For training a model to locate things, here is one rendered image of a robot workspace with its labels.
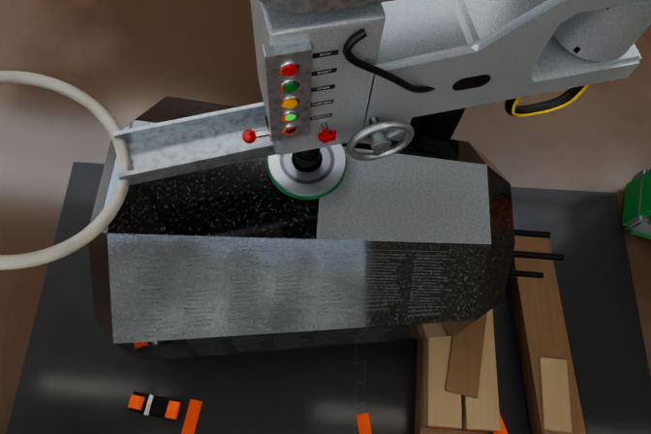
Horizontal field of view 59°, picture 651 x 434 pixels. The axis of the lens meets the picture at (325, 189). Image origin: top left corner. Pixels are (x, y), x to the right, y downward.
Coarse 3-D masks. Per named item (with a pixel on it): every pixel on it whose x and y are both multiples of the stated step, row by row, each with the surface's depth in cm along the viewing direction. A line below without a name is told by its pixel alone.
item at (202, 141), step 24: (192, 120) 137; (216, 120) 139; (240, 120) 142; (264, 120) 142; (144, 144) 139; (168, 144) 139; (192, 144) 139; (216, 144) 139; (240, 144) 139; (264, 144) 134; (144, 168) 132; (168, 168) 132; (192, 168) 135
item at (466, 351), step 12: (480, 324) 207; (456, 336) 205; (468, 336) 205; (480, 336) 205; (456, 348) 203; (468, 348) 203; (480, 348) 204; (456, 360) 201; (468, 360) 202; (480, 360) 202; (456, 372) 200; (468, 372) 200; (456, 384) 198; (468, 384) 198; (468, 396) 198
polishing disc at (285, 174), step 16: (336, 144) 161; (272, 160) 158; (288, 160) 158; (336, 160) 159; (272, 176) 156; (288, 176) 156; (304, 176) 156; (320, 176) 156; (336, 176) 156; (304, 192) 154; (320, 192) 154
